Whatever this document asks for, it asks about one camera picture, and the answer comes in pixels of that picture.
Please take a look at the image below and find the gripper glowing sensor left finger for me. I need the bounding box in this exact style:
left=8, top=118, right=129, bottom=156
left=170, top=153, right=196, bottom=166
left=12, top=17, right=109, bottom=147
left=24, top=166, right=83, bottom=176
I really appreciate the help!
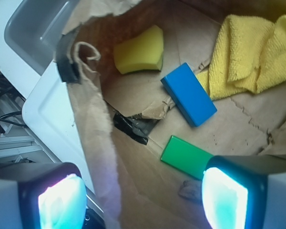
left=0, top=162, right=87, bottom=229

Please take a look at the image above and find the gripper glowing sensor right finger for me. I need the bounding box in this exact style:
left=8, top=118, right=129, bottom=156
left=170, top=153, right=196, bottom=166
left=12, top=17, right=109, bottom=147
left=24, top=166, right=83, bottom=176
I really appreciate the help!
left=202, top=155, right=286, bottom=229

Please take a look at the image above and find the green rectangular block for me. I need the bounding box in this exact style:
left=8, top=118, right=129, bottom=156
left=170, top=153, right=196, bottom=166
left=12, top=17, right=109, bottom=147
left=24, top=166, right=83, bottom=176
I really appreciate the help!
left=160, top=135, right=213, bottom=180

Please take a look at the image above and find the blue rectangular block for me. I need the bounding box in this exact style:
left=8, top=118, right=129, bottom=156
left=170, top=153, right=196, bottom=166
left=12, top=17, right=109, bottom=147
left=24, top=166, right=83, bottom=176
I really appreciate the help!
left=161, top=63, right=217, bottom=126

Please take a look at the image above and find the brown paper bag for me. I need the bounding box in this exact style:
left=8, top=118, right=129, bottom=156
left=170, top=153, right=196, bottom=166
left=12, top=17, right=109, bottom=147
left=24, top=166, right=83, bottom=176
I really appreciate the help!
left=55, top=0, right=286, bottom=229

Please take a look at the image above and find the yellow microfiber cloth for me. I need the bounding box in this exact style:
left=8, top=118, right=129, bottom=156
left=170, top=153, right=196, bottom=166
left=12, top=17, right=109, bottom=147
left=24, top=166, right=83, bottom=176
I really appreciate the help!
left=197, top=14, right=286, bottom=100

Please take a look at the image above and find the white plastic bin lid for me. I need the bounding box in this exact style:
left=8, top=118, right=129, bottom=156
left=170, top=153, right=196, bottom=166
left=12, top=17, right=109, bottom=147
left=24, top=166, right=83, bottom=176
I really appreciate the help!
left=0, top=0, right=105, bottom=215

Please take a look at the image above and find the yellow sponge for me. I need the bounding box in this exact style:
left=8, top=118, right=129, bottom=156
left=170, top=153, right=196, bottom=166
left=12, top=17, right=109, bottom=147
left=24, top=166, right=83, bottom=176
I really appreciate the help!
left=113, top=25, right=164, bottom=74

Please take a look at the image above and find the aluminium frame rail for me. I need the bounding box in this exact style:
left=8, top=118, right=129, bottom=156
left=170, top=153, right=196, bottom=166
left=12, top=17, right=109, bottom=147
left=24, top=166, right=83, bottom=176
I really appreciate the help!
left=0, top=94, right=60, bottom=163

